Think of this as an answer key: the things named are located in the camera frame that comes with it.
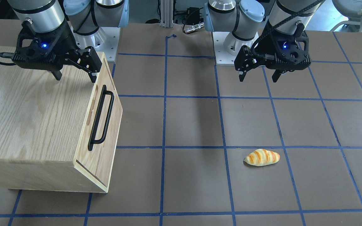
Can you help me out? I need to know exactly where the wooden drawer cabinet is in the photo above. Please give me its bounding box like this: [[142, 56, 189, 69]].
[[0, 45, 123, 193]]

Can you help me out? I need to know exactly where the aluminium frame post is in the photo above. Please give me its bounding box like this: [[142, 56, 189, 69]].
[[160, 0, 174, 30]]

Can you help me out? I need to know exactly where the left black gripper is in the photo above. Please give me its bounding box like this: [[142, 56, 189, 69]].
[[234, 22, 311, 83]]

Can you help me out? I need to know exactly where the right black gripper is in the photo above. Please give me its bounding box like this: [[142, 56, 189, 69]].
[[12, 19, 102, 83]]

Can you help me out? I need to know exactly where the toy bread loaf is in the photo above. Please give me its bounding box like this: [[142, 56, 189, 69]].
[[244, 149, 280, 166]]

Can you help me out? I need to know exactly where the wooden drawer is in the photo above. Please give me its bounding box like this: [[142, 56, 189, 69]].
[[74, 52, 123, 193]]

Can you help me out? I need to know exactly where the black drawer handle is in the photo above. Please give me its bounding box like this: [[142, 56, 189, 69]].
[[88, 85, 115, 151]]

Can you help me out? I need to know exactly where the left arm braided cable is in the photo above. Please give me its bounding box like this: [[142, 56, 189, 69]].
[[251, 0, 324, 60]]

